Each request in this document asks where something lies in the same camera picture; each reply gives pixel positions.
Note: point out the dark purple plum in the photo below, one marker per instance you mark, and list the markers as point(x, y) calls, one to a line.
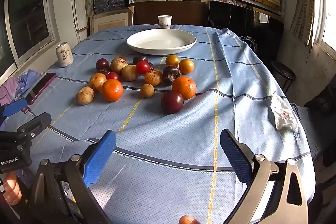
point(102, 64)
point(172, 102)

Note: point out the brown wooden board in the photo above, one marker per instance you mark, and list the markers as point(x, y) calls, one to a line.
point(170, 12)

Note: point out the orange mandarin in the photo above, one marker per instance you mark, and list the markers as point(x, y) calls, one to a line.
point(184, 87)
point(112, 90)

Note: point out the purple cloth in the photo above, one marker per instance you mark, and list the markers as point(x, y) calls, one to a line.
point(8, 90)

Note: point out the white framed dark window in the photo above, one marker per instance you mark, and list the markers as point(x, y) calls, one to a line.
point(29, 11)

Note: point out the red tomato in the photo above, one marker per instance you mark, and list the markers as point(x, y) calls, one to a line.
point(113, 76)
point(142, 67)
point(122, 58)

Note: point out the person's left hand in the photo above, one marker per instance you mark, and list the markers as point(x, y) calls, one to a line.
point(11, 188)

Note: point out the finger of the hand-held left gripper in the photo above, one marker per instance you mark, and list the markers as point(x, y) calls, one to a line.
point(14, 107)
point(36, 121)

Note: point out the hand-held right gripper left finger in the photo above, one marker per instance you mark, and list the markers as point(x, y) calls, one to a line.
point(101, 155)

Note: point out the black round stool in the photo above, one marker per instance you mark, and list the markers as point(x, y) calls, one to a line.
point(283, 73)

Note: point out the stack of blue patterned boxes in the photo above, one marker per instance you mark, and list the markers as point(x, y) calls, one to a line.
point(109, 1)

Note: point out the light wooden framed panel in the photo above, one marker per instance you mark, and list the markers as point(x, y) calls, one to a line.
point(111, 20)

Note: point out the white leaning plank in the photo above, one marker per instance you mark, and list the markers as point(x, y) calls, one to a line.
point(74, 3)

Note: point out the white beverage can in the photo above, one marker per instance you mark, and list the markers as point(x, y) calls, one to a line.
point(64, 56)

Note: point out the black glossy panel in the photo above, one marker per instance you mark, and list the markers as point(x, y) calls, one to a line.
point(236, 22)

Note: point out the person's right hand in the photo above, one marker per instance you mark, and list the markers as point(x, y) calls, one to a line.
point(188, 220)

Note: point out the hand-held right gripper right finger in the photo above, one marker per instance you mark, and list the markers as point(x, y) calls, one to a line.
point(235, 158)

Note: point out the beige bamboo curtain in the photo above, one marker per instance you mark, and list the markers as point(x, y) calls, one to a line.
point(302, 1)

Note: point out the phone with red case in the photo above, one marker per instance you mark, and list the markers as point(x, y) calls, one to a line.
point(40, 87)

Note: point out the white plate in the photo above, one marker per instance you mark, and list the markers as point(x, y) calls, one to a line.
point(160, 41)

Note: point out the pink floral cloth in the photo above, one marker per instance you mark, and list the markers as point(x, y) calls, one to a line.
point(228, 1)

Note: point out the brown round pear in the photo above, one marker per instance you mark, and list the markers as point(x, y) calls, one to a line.
point(97, 81)
point(130, 73)
point(118, 65)
point(84, 95)

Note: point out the white printed paper cup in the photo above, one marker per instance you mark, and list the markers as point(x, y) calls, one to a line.
point(164, 22)

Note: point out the blue checked tablecloth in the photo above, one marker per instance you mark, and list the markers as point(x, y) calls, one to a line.
point(170, 134)

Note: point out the bright window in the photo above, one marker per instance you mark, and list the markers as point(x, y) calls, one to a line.
point(329, 16)

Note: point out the light blue cloth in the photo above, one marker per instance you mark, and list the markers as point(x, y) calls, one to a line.
point(26, 78)

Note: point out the small yellow-orange citrus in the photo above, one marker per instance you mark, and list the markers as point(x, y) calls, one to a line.
point(172, 60)
point(186, 66)

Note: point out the small tan longan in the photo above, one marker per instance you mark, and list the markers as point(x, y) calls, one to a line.
point(147, 90)

